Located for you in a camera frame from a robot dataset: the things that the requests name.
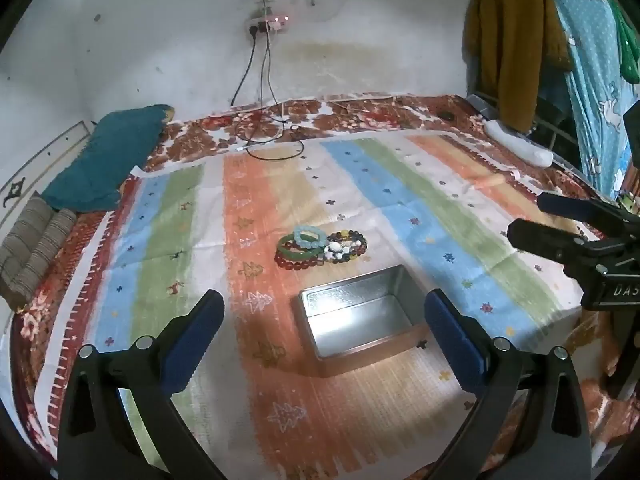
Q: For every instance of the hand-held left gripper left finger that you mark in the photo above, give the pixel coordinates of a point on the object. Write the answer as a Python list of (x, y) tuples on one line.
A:
[(192, 342)]

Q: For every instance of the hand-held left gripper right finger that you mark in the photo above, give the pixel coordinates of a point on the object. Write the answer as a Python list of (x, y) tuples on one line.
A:
[(452, 342)]

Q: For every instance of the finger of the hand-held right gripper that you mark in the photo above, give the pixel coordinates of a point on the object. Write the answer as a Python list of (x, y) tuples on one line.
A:
[(537, 241), (562, 204)]

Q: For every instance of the metal tin box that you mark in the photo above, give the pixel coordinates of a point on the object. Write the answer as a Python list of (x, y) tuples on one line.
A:
[(350, 320)]

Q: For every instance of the green jade bangle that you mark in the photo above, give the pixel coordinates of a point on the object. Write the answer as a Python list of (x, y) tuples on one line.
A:
[(284, 251)]

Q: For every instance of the blue dotted cloth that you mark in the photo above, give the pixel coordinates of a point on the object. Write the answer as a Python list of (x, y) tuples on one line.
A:
[(590, 85)]

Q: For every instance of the small black object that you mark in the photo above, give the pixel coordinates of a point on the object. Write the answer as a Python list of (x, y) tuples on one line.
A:
[(447, 115)]

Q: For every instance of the striped pastel blanket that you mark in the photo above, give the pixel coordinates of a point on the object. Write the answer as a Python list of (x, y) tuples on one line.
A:
[(250, 200)]

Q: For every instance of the brown hanging garment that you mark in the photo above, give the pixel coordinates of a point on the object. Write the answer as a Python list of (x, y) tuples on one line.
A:
[(510, 45)]

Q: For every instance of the green cloth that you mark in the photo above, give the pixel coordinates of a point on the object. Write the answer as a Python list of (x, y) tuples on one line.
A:
[(627, 45)]

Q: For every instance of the teal pillow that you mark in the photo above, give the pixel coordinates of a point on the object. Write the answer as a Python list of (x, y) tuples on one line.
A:
[(107, 155)]

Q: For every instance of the white power strip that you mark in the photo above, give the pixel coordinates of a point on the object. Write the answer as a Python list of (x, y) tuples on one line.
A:
[(267, 23)]

